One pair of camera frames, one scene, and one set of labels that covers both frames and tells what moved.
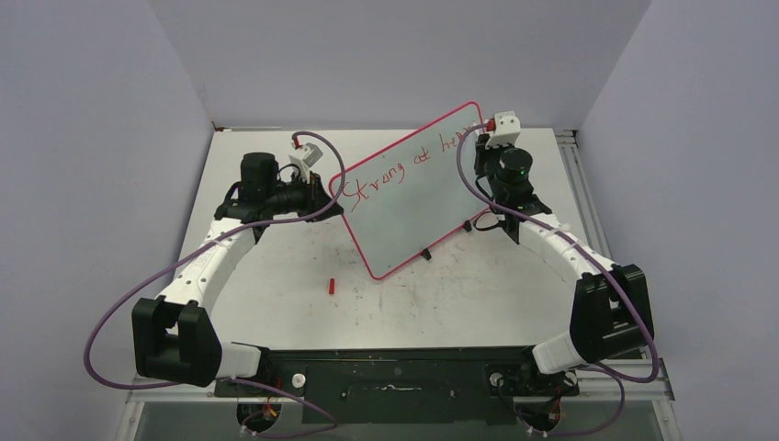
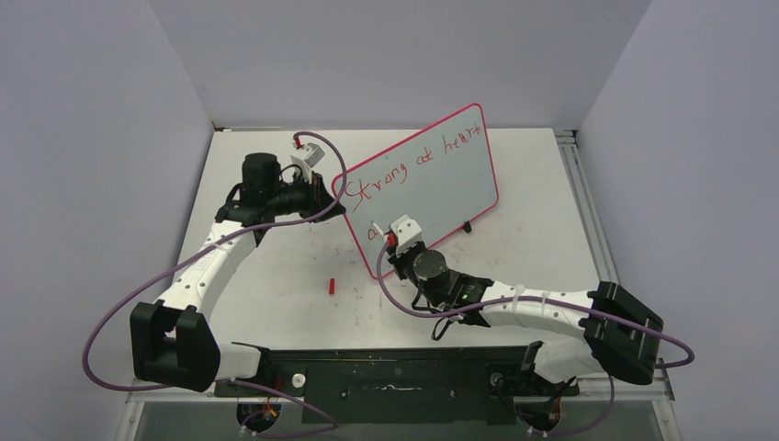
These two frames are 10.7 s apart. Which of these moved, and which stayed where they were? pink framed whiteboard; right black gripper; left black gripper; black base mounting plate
Moved: right black gripper
Stayed: pink framed whiteboard; black base mounting plate; left black gripper
